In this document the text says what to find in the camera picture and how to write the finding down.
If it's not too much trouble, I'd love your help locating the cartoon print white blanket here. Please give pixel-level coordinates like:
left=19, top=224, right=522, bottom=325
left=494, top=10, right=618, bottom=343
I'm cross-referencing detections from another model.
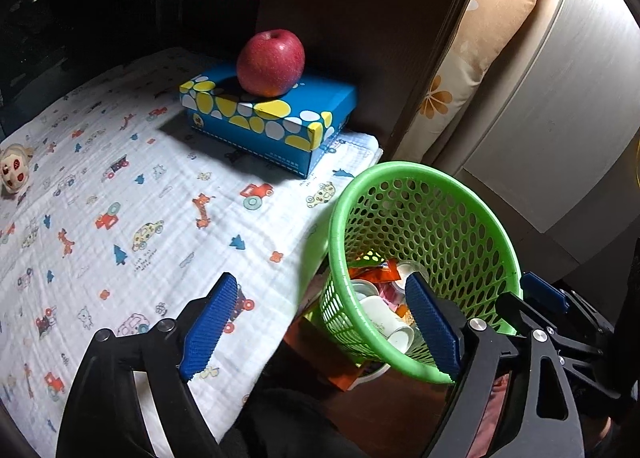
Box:
left=1, top=51, right=381, bottom=457

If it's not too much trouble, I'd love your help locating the green plastic mesh basket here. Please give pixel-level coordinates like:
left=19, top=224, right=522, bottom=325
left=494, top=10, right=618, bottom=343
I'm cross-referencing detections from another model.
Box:
left=319, top=161, right=523, bottom=384

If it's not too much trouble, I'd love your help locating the blue yellow tissue box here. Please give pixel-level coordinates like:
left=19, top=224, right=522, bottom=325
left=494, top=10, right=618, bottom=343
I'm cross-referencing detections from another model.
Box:
left=179, top=66, right=358, bottom=178

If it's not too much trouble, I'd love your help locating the white paper cup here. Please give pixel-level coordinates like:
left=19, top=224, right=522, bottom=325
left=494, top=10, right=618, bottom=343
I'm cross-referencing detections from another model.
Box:
left=359, top=296, right=414, bottom=354

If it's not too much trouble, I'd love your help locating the floral beige pillow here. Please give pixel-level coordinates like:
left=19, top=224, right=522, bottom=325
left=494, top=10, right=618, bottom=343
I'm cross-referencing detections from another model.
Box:
left=394, top=0, right=536, bottom=162

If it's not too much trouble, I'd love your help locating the white red plush toy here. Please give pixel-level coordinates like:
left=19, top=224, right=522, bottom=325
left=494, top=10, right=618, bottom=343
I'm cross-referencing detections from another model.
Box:
left=0, top=144, right=34, bottom=195

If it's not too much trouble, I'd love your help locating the orange snack wrapper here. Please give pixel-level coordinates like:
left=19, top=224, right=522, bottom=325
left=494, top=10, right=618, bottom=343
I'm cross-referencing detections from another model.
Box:
left=348, top=259, right=400, bottom=285

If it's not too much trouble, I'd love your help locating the white plastic lid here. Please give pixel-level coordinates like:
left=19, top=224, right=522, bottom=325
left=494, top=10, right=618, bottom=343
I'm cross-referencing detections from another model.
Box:
left=347, top=362, right=390, bottom=391

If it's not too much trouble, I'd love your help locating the red apple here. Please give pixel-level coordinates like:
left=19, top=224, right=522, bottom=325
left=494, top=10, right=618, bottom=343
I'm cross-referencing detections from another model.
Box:
left=236, top=28, right=306, bottom=98

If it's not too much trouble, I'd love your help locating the pink snack wrapper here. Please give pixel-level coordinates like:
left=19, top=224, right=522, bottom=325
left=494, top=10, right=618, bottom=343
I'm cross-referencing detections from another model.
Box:
left=378, top=281, right=405, bottom=311

